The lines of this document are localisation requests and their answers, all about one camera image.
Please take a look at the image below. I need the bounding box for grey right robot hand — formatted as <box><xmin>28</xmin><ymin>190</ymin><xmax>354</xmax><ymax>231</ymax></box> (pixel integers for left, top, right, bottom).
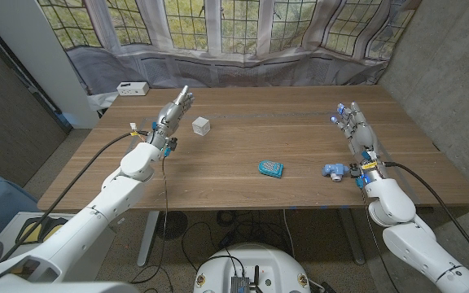
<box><xmin>330</xmin><ymin>101</ymin><xmax>381</xmax><ymax>164</ymax></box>

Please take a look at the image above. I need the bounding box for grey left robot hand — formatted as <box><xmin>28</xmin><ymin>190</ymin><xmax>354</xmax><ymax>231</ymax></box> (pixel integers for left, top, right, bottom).
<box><xmin>147</xmin><ymin>85</ymin><xmax>196</xmax><ymax>151</ymax></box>

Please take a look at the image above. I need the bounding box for blue toy camera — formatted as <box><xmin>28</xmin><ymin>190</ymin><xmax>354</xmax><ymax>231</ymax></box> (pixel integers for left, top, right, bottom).
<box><xmin>322</xmin><ymin>163</ymin><xmax>350</xmax><ymax>182</ymax></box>

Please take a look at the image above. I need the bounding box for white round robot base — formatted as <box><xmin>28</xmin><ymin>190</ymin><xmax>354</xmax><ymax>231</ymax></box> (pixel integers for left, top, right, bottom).
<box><xmin>192</xmin><ymin>243</ymin><xmax>312</xmax><ymax>293</ymax></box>

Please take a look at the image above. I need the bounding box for white cube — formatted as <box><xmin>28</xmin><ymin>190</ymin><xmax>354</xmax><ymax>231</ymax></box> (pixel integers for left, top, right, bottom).
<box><xmin>192</xmin><ymin>116</ymin><xmax>212</xmax><ymax>137</ymax></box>

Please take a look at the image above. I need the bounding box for white power strip box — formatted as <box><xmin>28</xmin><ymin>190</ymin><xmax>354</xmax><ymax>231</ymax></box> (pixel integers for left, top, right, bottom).
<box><xmin>116</xmin><ymin>81</ymin><xmax>151</xmax><ymax>97</ymax></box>

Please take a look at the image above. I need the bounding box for printed window backdrop cloth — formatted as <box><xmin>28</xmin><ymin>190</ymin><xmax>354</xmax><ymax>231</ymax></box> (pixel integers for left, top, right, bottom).
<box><xmin>37</xmin><ymin>0</ymin><xmax>423</xmax><ymax>97</ymax></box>

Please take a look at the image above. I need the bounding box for grey table leg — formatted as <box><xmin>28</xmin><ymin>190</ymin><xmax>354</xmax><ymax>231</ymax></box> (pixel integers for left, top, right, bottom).
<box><xmin>337</xmin><ymin>208</ymin><xmax>366</xmax><ymax>265</ymax></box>

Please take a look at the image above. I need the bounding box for round black floor disc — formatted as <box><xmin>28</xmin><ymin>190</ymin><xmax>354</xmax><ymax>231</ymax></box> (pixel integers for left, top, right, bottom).
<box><xmin>156</xmin><ymin>210</ymin><xmax>189</xmax><ymax>241</ymax></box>

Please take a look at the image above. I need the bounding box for white table leg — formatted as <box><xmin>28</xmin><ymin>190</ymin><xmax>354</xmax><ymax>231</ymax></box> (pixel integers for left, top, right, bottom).
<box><xmin>136</xmin><ymin>210</ymin><xmax>160</xmax><ymax>268</ymax></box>

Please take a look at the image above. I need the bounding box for white partition panel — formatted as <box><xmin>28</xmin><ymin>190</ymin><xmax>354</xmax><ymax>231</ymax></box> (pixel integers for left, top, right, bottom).
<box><xmin>0</xmin><ymin>0</ymin><xmax>100</xmax><ymax>129</ymax></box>

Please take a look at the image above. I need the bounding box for yellow black foot pedal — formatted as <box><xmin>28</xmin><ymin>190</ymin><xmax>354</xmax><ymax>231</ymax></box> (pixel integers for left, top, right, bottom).
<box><xmin>15</xmin><ymin>216</ymin><xmax>69</xmax><ymax>245</ymax></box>

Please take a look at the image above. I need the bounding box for grey electronics box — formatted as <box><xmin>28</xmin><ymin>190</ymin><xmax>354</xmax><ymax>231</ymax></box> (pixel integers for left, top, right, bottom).
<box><xmin>230</xmin><ymin>275</ymin><xmax>252</xmax><ymax>293</ymax></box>

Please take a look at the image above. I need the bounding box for white floor board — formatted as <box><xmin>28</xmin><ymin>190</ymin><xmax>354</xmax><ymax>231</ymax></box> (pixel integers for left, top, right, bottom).
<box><xmin>0</xmin><ymin>210</ymin><xmax>117</xmax><ymax>282</ymax></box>

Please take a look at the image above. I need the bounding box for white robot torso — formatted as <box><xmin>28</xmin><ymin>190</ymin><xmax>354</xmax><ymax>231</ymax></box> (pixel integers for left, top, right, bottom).
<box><xmin>0</xmin><ymin>282</ymin><xmax>140</xmax><ymax>293</ymax></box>

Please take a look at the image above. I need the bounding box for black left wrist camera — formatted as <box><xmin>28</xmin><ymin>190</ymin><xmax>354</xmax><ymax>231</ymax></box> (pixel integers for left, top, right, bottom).
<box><xmin>163</xmin><ymin>137</ymin><xmax>178</xmax><ymax>158</ymax></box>

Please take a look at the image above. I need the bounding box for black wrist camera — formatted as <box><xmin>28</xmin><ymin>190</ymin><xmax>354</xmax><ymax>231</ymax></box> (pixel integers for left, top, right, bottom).
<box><xmin>348</xmin><ymin>162</ymin><xmax>365</xmax><ymax>190</ymax></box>
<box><xmin>163</xmin><ymin>137</ymin><xmax>178</xmax><ymax>158</ymax></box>

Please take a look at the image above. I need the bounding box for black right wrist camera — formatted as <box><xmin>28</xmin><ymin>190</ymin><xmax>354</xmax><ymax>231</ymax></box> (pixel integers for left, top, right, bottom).
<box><xmin>348</xmin><ymin>162</ymin><xmax>365</xmax><ymax>190</ymax></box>

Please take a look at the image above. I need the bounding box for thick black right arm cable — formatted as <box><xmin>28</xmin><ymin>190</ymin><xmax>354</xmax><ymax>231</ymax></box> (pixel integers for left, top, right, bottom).
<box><xmin>383</xmin><ymin>161</ymin><xmax>469</xmax><ymax>274</ymax></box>

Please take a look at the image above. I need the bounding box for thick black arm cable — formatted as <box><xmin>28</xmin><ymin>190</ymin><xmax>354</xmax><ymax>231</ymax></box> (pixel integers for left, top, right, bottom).
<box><xmin>383</xmin><ymin>161</ymin><xmax>469</xmax><ymax>274</ymax></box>
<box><xmin>0</xmin><ymin>130</ymin><xmax>150</xmax><ymax>261</ymax></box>

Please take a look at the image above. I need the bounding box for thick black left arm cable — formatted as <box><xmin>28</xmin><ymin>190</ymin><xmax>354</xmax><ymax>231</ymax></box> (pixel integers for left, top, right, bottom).
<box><xmin>0</xmin><ymin>130</ymin><xmax>150</xmax><ymax>261</ymax></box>

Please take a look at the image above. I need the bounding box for thin black left wrist cable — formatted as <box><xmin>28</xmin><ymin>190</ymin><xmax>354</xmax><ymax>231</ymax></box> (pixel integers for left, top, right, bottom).
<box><xmin>128</xmin><ymin>156</ymin><xmax>169</xmax><ymax>285</ymax></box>

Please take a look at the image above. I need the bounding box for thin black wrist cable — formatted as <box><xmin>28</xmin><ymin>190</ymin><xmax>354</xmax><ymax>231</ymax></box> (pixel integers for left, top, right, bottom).
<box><xmin>360</xmin><ymin>187</ymin><xmax>401</xmax><ymax>293</ymax></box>
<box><xmin>128</xmin><ymin>156</ymin><xmax>169</xmax><ymax>285</ymax></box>

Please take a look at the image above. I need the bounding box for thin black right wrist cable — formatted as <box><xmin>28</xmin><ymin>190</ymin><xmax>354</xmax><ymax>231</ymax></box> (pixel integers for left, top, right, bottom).
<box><xmin>360</xmin><ymin>187</ymin><xmax>401</xmax><ymax>293</ymax></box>

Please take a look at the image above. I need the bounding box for black floor cable bundle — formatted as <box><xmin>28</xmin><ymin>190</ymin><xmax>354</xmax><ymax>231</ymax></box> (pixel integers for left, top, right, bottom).
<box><xmin>181</xmin><ymin>209</ymin><xmax>296</xmax><ymax>269</ymax></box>

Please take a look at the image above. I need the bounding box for white floor cable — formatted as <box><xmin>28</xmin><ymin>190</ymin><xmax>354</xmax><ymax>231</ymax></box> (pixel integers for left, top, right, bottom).
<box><xmin>282</xmin><ymin>209</ymin><xmax>296</xmax><ymax>260</ymax></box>

